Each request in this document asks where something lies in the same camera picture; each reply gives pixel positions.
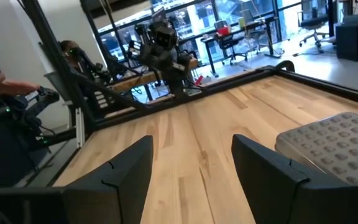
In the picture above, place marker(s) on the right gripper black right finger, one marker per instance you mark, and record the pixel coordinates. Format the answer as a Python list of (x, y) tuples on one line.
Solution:
[(275, 193)]

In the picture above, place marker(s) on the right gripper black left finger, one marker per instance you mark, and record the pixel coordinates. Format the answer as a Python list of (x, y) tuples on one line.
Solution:
[(120, 193)]

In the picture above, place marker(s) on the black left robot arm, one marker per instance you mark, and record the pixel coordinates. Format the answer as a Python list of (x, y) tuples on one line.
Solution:
[(179, 81)]

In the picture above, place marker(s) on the wooden background table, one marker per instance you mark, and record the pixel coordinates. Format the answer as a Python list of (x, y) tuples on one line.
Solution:
[(135, 81)]

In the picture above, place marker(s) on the black office desk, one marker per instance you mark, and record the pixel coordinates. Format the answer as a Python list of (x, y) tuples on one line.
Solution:
[(208, 49)]

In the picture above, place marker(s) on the red object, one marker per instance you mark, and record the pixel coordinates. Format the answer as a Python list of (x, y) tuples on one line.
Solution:
[(223, 31)]

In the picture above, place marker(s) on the black office chair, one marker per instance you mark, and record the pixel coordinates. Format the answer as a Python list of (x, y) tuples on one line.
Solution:
[(233, 46)]

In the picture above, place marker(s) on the person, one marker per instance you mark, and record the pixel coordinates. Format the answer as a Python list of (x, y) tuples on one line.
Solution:
[(8, 149), (70, 51)]

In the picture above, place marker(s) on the grey office chair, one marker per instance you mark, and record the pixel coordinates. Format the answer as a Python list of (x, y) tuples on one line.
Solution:
[(314, 21)]

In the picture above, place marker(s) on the black computer tower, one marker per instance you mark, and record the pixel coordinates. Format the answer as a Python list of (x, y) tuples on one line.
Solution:
[(356, 39)]

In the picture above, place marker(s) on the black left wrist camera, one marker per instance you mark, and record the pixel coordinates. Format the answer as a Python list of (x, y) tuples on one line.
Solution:
[(166, 37)]

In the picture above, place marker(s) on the silver metal bracket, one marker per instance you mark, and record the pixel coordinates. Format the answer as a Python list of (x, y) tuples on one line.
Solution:
[(79, 127)]

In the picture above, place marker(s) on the black aluminium table frame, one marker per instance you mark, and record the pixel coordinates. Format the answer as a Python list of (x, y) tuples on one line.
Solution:
[(337, 91)]

